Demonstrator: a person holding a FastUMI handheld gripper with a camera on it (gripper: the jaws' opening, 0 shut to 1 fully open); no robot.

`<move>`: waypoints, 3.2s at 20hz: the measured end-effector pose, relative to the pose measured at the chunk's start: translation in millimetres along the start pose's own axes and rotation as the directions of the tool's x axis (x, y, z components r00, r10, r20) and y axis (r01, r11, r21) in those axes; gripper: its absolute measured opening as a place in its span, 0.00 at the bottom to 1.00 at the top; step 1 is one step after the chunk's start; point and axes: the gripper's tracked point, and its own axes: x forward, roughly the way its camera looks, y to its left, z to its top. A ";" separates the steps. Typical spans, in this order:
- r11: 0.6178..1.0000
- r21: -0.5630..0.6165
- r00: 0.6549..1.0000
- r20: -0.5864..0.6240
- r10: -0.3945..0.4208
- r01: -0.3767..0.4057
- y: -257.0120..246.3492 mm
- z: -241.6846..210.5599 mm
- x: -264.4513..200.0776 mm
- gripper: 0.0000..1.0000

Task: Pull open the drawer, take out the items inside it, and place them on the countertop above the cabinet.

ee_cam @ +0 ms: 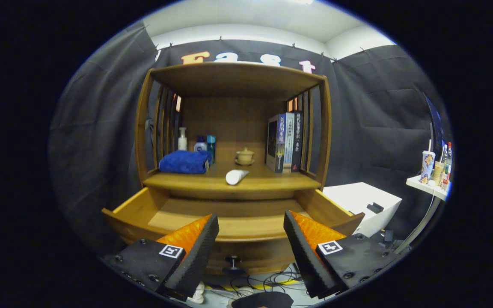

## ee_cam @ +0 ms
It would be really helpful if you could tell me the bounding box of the patterned paper cup with straw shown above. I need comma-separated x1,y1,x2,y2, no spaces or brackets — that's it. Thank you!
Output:
421,139,436,184

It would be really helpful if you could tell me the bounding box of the white side table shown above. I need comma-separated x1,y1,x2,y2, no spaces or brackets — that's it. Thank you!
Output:
394,175,449,255

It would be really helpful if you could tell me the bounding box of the dark monitor screen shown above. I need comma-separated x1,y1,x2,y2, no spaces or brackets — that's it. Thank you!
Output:
422,93,445,154

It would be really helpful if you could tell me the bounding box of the pale grey spine book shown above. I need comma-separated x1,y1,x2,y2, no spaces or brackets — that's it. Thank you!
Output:
282,113,295,174

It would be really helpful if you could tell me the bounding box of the beige lidded teacup with saucer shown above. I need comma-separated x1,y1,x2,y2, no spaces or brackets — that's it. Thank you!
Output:
235,148,255,166

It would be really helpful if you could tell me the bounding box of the wooden cabinet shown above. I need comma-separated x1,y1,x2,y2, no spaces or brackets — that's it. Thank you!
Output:
134,62,332,201

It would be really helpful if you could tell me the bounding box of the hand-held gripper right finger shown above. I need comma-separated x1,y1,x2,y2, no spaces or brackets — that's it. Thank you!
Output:
284,210,401,299

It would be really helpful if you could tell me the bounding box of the white green cleanser tube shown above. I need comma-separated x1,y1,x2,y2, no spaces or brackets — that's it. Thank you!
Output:
226,169,250,186

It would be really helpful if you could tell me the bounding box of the tangle of floor cables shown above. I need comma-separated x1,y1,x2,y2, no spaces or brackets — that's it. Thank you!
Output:
206,265,315,302

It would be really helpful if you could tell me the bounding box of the white crumpled cloth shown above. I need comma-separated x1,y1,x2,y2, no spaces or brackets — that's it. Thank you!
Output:
187,281,206,304

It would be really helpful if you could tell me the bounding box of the black backdrop cloth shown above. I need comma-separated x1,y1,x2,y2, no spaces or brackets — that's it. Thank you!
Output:
49,21,450,257

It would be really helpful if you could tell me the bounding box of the dark rounded object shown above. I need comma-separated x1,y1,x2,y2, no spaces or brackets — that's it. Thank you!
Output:
232,292,294,308

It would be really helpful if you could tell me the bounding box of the wooden countertop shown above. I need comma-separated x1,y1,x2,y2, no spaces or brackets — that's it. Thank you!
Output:
143,160,322,193

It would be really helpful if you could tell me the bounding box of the black spine book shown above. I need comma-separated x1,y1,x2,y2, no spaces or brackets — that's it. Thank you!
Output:
291,111,304,172

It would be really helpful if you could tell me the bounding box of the blue folded towel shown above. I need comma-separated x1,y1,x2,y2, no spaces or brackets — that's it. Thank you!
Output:
158,150,213,175

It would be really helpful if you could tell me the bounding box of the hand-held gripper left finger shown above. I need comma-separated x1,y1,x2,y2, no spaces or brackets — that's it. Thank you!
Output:
103,214,220,302

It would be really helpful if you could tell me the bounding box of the wooden drawer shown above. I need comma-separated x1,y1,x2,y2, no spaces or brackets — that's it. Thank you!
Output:
102,187,365,275

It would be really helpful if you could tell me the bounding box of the white low cabinet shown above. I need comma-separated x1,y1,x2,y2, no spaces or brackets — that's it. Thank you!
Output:
322,182,403,238

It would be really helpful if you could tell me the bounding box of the blue spine book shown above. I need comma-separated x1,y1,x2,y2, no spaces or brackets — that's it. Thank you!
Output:
266,114,286,174

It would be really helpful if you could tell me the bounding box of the teal blue bottle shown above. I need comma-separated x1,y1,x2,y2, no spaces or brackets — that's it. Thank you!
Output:
206,135,217,164

